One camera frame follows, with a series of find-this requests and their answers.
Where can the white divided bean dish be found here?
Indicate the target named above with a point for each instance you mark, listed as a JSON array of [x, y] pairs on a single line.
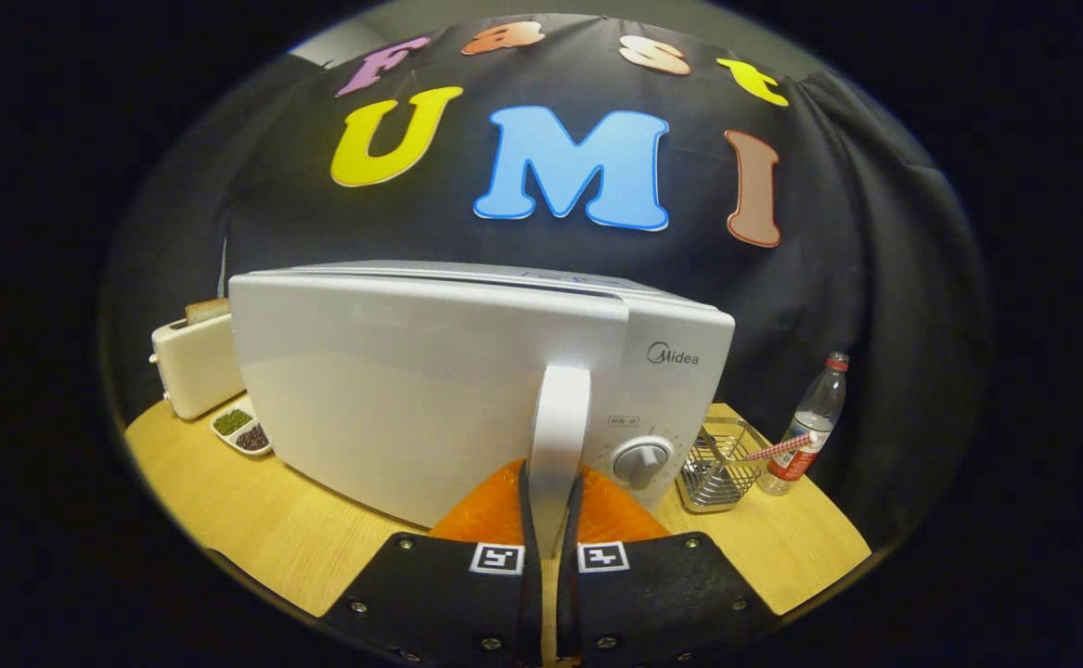
[[242, 430]]

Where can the brown toast slice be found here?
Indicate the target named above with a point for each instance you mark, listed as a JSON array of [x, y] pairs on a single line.
[[207, 311]]

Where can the white microwave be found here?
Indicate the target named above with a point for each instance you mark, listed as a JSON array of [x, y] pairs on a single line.
[[411, 390]]

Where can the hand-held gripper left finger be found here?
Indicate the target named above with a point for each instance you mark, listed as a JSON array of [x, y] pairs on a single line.
[[530, 603]]

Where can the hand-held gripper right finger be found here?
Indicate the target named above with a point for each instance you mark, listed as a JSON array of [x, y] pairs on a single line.
[[567, 603]]

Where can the cream toaster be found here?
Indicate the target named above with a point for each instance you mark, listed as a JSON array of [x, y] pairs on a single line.
[[193, 366]]

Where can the red white striped straw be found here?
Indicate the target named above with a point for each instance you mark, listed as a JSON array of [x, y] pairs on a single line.
[[778, 448]]

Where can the clear plastic water bottle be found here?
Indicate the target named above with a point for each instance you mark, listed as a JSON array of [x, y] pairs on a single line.
[[815, 417]]

